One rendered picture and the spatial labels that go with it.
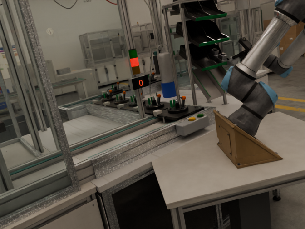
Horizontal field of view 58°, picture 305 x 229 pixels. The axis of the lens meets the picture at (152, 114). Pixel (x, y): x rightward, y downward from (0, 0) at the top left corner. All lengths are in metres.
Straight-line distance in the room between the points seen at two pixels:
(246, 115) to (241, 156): 0.21
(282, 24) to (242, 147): 0.55
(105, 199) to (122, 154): 0.23
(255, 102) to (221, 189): 0.45
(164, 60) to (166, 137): 1.28
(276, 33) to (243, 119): 0.40
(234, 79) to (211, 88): 0.66
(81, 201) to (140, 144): 0.42
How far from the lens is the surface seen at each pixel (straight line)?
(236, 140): 1.21
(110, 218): 1.41
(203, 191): 1.12
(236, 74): 1.34
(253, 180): 1.17
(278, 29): 1.34
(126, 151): 1.42
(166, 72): 2.72
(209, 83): 2.01
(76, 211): 1.33
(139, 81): 1.74
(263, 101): 1.35
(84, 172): 1.36
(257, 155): 1.27
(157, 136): 1.53
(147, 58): 11.48
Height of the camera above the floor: 1.46
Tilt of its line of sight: 15 degrees down
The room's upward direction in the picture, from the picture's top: 11 degrees counter-clockwise
